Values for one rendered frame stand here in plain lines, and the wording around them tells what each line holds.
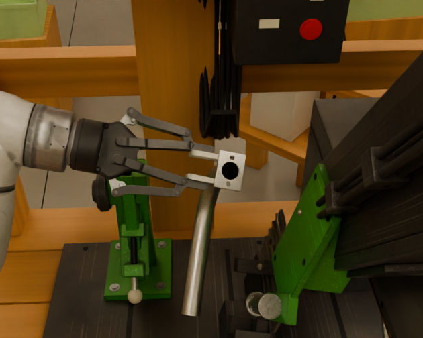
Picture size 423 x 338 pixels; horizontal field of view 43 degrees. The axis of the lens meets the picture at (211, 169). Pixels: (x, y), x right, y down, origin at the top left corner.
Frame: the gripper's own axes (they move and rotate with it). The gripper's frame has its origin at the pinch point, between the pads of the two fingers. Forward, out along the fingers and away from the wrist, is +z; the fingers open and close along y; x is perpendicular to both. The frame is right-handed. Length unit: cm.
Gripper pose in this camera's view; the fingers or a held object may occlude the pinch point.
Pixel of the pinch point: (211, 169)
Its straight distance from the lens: 79.9
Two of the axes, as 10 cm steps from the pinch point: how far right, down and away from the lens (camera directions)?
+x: -2.1, 0.8, 9.7
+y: 1.6, -9.8, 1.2
